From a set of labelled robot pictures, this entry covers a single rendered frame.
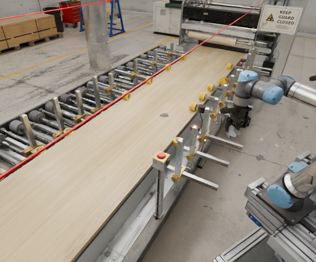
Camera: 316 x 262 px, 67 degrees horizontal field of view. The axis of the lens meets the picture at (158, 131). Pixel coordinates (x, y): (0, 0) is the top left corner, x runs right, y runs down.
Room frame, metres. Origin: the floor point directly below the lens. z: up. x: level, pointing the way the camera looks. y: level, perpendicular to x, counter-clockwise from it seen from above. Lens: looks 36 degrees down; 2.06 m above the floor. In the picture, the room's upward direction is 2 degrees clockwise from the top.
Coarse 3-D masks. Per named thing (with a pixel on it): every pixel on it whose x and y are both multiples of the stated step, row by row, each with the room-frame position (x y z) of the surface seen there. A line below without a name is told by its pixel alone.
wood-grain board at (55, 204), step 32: (192, 64) 3.19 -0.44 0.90; (224, 64) 3.23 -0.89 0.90; (160, 96) 2.22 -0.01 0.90; (192, 96) 2.25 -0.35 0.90; (96, 128) 1.61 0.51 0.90; (128, 128) 1.62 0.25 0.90; (160, 128) 1.64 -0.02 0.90; (32, 160) 1.20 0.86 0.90; (64, 160) 1.22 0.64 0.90; (96, 160) 1.23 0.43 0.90; (128, 160) 1.24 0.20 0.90; (0, 192) 0.92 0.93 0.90; (32, 192) 0.93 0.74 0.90; (64, 192) 0.94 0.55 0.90; (96, 192) 0.94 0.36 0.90; (128, 192) 0.95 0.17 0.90; (0, 224) 0.71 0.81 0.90; (32, 224) 0.72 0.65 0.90; (64, 224) 0.73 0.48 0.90; (96, 224) 0.73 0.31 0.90; (0, 256) 0.55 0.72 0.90; (32, 256) 0.55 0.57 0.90; (64, 256) 0.56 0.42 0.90
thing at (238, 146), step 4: (200, 132) 1.66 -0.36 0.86; (212, 136) 1.61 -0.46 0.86; (216, 140) 1.58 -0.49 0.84; (220, 140) 1.56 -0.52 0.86; (224, 140) 1.56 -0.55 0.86; (228, 140) 1.56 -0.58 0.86; (224, 144) 1.54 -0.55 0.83; (228, 144) 1.53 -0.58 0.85; (232, 144) 1.51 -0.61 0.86; (236, 144) 1.51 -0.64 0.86; (236, 148) 1.49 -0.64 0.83; (240, 148) 1.48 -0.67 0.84
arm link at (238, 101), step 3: (234, 96) 0.99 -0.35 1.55; (234, 99) 0.98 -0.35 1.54; (237, 99) 0.97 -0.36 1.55; (240, 99) 0.96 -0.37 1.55; (243, 99) 0.96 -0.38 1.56; (246, 99) 0.96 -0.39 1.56; (249, 99) 0.96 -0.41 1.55; (234, 102) 0.98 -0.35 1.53; (237, 102) 0.97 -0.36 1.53; (240, 102) 0.96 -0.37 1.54; (243, 102) 0.96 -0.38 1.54; (246, 102) 0.96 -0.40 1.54; (249, 102) 0.97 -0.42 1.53; (237, 105) 0.97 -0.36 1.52; (240, 105) 0.96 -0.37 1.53; (243, 105) 0.96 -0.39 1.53; (246, 105) 0.96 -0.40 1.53
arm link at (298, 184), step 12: (312, 168) 0.68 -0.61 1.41; (276, 180) 0.77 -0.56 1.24; (288, 180) 0.72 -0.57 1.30; (300, 180) 0.68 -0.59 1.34; (312, 180) 0.66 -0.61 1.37; (276, 192) 0.71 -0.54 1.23; (288, 192) 0.68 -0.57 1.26; (300, 192) 0.67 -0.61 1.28; (276, 204) 0.70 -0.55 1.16; (288, 204) 0.66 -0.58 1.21
